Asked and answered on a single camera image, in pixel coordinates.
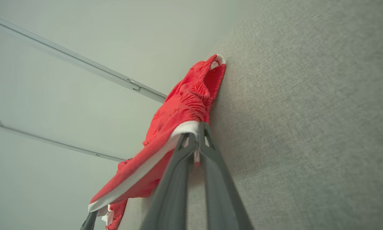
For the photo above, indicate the grey partition post with bracket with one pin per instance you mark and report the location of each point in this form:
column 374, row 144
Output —
column 83, row 61

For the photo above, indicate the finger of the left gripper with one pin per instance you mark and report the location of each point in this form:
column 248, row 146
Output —
column 89, row 222

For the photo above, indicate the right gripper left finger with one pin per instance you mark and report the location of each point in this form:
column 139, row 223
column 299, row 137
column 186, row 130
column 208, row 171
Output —
column 169, row 204

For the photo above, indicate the red shorts white stripe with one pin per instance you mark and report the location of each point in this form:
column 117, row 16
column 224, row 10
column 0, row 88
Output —
column 185, row 102

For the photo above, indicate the grey double partition post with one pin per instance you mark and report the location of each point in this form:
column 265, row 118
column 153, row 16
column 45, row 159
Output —
column 19, row 132

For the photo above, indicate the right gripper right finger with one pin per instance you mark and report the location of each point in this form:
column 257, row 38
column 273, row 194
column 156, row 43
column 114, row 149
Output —
column 223, row 207

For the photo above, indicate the grey fabric sofa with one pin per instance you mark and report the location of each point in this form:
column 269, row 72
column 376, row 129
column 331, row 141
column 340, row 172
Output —
column 306, row 127

